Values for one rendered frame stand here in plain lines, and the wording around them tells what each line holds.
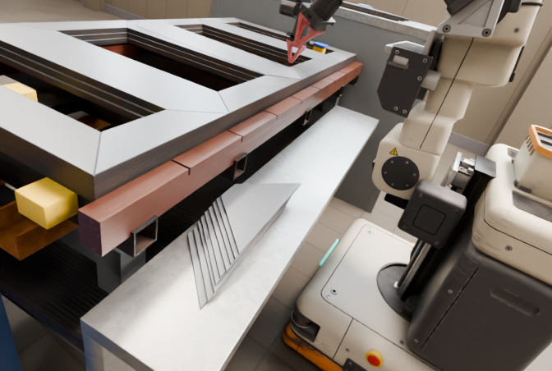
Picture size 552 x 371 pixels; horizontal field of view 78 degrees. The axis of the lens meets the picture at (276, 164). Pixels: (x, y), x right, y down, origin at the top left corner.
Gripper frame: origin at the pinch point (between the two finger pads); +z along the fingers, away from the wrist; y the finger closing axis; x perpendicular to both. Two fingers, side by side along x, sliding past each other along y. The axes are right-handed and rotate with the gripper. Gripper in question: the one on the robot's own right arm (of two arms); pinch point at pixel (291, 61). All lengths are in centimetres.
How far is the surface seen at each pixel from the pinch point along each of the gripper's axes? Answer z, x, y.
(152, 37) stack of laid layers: 7.9, -41.8, 25.5
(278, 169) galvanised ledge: 28, 21, 40
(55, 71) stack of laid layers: 19, -28, 69
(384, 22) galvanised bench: -32, 19, -58
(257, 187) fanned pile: 29, 22, 57
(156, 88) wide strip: 16, -6, 62
